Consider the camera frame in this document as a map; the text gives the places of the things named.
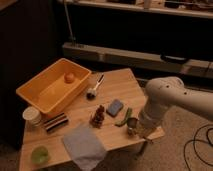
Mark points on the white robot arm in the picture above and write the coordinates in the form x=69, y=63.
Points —
x=162, y=94

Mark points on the metal cup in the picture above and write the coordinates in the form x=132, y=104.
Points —
x=132, y=126

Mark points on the white paper cup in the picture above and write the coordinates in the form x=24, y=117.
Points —
x=32, y=115

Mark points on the white measuring spoon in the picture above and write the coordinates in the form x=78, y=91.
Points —
x=92, y=92

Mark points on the blue sponge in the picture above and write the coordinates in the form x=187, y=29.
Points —
x=114, y=108

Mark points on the orange ball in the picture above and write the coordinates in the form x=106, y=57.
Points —
x=69, y=78

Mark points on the orange plastic bin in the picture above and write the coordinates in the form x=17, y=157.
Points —
x=48, y=92

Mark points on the striped black white block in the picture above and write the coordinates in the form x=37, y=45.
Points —
x=53, y=123

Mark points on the grey cloth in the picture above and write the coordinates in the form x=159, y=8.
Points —
x=84, y=147

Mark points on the grey metal pole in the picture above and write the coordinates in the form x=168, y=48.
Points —
x=71, y=37

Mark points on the green plastic bowl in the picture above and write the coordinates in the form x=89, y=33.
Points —
x=40, y=155

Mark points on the wooden shelf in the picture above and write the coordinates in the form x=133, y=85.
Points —
x=146, y=6

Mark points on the black handle on rail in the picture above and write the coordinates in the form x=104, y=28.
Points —
x=171, y=59

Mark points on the grey metal rail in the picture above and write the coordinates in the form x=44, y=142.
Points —
x=137, y=59

